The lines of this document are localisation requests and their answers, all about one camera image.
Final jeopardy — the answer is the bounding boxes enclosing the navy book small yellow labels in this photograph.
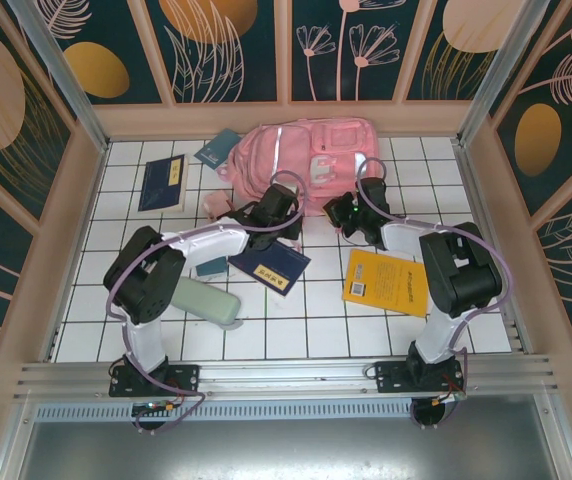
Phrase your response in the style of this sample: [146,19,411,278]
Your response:
[227,241,313,299]

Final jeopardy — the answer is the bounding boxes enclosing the pink backpack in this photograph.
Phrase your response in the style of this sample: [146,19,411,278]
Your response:
[218,118,380,217]

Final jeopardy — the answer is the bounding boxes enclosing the small pink box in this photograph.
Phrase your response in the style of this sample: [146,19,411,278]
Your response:
[202,192,232,221]

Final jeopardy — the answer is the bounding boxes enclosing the large teal notebook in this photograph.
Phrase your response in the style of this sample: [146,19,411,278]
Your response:
[194,128,242,170]

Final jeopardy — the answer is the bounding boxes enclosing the small teal notebook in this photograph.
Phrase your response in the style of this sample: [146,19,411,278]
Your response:
[194,257,228,279]

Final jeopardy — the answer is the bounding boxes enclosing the pale green pencil case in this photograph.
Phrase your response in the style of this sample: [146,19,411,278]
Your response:
[165,277,245,332]

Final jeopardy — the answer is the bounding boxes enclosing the navy book wide yellow strip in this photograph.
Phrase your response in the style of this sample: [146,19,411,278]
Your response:
[138,153,188,215]

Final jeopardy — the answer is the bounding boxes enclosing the grey metal sheet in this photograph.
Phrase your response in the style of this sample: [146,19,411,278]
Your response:
[15,419,567,480]

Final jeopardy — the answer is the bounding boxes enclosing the aluminium side rail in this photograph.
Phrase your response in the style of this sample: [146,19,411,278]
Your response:
[40,324,62,362]
[453,139,535,357]

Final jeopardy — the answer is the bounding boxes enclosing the aluminium mounting rail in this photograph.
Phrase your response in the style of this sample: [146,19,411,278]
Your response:
[14,353,558,401]

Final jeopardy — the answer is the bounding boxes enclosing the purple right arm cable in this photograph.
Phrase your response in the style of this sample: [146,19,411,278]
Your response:
[355,157,513,431]

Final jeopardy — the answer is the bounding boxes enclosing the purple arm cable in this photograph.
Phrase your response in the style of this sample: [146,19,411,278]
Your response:
[104,169,313,437]
[355,157,513,431]

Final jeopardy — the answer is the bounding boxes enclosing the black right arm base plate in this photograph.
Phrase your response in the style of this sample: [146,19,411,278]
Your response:
[374,359,467,396]

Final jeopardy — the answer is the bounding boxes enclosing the slotted grey cable duct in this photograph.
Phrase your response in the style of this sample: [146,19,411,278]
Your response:
[33,402,551,422]

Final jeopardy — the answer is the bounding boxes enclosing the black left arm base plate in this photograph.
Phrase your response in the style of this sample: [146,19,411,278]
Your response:
[109,363,201,399]

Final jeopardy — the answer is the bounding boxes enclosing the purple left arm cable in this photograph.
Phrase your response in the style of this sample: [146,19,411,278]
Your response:
[104,169,313,437]

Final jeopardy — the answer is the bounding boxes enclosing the aluminium corner post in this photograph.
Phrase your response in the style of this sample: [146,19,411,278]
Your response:
[15,0,110,154]
[457,0,563,146]

